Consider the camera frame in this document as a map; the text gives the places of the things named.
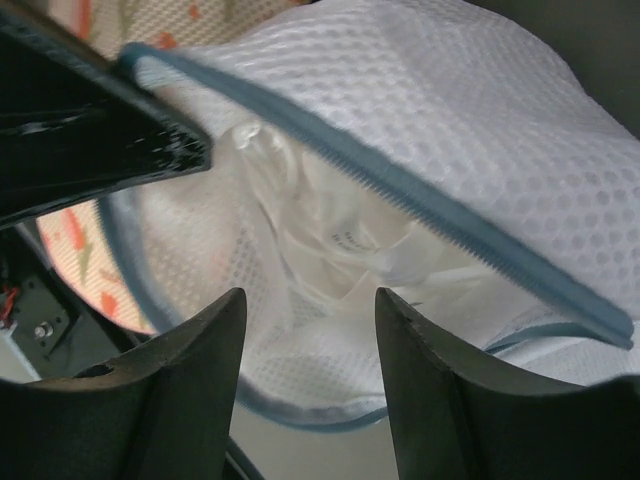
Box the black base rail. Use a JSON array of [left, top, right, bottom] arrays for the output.
[[1, 222, 150, 383]]

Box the white bra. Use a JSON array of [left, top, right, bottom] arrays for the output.
[[221, 120, 531, 313]]

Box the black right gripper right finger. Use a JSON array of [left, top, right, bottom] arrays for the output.
[[375, 288, 639, 479]]

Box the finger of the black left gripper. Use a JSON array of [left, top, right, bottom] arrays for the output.
[[1, 9, 213, 228]]

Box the floral mesh laundry bag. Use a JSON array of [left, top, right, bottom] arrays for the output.
[[36, 0, 296, 334]]

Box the white mesh laundry bag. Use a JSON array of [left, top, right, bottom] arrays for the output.
[[99, 1, 639, 431]]

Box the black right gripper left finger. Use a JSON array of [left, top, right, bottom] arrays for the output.
[[1, 288, 247, 479]]

